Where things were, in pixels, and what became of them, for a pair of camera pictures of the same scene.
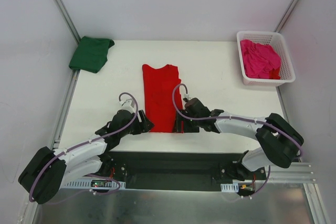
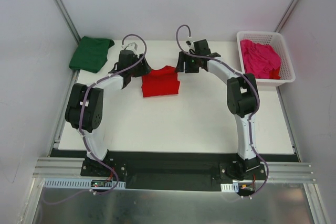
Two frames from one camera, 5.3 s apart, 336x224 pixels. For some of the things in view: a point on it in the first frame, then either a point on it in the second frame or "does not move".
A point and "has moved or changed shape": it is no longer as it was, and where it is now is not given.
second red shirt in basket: [273, 74] does not move
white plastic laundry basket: [286, 72] does not move
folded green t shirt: [91, 54] does not move
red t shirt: [159, 85] has moved or changed shape
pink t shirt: [259, 59] does not move
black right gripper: [187, 125] → [180, 63]
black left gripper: [142, 123] → [143, 64]
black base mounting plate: [185, 170] does not move
